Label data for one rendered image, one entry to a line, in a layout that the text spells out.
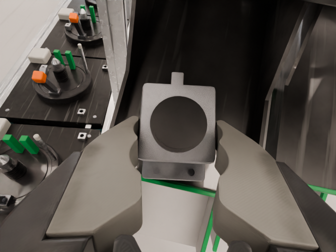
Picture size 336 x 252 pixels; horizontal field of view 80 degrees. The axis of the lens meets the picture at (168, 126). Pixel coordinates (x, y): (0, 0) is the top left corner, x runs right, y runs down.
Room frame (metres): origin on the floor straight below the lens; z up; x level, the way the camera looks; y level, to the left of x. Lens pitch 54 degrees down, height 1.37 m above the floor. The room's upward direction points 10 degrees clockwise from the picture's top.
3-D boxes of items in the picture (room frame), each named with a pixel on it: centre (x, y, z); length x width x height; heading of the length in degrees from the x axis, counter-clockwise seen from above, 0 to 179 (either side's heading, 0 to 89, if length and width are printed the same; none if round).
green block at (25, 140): (0.16, 0.25, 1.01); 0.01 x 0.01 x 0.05; 7
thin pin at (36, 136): (0.15, 0.21, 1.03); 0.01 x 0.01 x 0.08
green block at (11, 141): (0.15, 0.28, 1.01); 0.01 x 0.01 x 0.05; 7
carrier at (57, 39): (0.61, 0.32, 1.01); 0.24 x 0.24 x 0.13; 7
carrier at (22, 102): (0.37, 0.29, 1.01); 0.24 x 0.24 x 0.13; 7
